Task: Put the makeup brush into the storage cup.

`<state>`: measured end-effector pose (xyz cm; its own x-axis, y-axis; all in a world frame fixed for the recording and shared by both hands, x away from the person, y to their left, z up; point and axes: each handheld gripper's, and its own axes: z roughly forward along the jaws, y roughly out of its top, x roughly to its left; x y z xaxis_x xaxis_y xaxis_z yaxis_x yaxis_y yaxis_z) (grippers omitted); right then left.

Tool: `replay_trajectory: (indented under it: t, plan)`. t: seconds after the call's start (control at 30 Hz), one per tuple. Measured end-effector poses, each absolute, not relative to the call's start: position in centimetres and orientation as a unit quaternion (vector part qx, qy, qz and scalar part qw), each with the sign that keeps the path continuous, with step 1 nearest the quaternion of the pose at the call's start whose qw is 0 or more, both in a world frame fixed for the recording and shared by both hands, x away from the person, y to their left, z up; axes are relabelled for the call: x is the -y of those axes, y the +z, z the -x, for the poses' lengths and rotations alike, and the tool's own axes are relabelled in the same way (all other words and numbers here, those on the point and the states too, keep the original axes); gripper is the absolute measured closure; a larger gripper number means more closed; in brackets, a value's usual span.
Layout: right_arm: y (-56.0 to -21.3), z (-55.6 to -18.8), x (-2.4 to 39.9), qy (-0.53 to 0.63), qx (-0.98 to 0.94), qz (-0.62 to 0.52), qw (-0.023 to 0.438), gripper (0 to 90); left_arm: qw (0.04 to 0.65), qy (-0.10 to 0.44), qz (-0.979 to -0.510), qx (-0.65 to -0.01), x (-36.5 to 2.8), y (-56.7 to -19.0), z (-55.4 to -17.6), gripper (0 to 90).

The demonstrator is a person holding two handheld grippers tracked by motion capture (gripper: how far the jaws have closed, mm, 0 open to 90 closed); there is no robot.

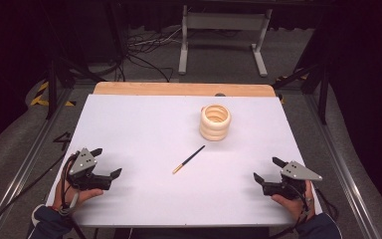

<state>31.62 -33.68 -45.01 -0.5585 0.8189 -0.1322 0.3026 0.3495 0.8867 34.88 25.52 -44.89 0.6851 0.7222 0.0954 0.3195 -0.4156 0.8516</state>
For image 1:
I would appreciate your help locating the cream ribbed wooden pen holder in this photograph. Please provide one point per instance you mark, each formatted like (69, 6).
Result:
(214, 129)

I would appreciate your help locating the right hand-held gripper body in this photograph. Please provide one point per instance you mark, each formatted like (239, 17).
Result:
(300, 172)

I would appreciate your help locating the person's right hand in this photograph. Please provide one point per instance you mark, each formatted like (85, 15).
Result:
(295, 207)

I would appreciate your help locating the person's left hand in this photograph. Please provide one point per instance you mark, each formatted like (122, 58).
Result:
(64, 195)

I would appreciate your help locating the black tripod stand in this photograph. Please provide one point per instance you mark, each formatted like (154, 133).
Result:
(51, 86)
(323, 93)

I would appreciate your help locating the grey metal desk frame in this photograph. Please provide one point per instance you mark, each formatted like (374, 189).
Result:
(224, 20)

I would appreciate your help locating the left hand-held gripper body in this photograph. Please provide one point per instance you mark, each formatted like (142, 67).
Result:
(83, 162)

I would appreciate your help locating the black pen with gold end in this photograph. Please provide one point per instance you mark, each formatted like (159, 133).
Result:
(189, 160)

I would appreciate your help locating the aluminium floor rail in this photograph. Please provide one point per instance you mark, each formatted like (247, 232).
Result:
(341, 172)
(23, 166)

